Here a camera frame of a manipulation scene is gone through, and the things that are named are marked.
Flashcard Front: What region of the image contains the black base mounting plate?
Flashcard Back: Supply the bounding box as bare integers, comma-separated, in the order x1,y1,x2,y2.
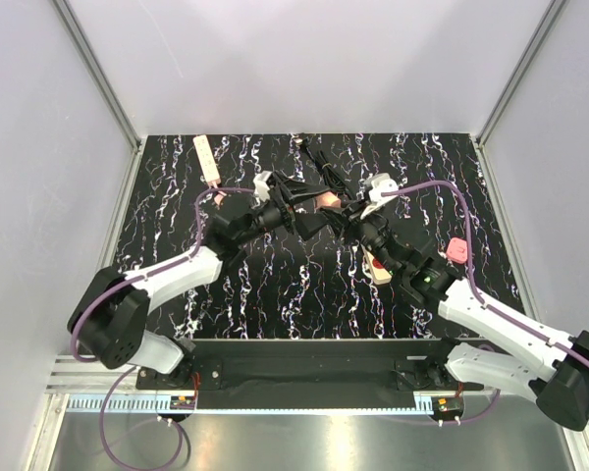
136,339,458,392

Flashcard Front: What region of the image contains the purple cable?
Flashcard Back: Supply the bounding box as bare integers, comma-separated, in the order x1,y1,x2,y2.
71,187,261,471
380,180,589,426

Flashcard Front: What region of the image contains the black bundled cable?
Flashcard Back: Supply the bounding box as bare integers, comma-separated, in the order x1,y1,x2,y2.
294,135,356,202

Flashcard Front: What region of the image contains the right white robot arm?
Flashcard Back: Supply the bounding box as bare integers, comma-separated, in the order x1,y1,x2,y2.
323,202,589,432

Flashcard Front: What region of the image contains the beige red power strip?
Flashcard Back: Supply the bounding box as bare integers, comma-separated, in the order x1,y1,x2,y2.
362,248,392,286

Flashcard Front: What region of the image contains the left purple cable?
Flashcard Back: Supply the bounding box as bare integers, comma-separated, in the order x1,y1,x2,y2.
71,187,261,471

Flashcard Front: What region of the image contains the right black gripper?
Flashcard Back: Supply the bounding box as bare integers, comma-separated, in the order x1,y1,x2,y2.
322,197,403,279

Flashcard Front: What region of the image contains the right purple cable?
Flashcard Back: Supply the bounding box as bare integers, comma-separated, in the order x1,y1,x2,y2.
380,180,589,426

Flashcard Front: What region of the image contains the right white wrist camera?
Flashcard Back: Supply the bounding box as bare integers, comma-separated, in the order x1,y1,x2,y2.
360,173,399,220

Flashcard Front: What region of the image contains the pink cube plug adapter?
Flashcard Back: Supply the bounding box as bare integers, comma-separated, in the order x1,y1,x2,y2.
315,191,342,208

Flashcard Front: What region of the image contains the grey cable duct rail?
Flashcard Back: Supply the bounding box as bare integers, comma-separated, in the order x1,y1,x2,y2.
66,392,434,417

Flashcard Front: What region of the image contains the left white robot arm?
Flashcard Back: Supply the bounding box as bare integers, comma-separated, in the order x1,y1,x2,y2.
67,171,330,389

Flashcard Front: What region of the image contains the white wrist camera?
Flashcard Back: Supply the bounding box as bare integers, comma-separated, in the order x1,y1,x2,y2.
360,173,399,220
253,171,275,202

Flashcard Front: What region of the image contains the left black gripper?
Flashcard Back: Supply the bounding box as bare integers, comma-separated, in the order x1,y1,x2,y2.
237,173,330,246

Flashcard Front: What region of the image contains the white pink power strip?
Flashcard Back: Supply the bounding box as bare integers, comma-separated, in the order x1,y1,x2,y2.
192,134,221,187

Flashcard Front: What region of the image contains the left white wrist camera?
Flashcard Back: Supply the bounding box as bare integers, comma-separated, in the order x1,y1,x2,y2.
253,171,275,202

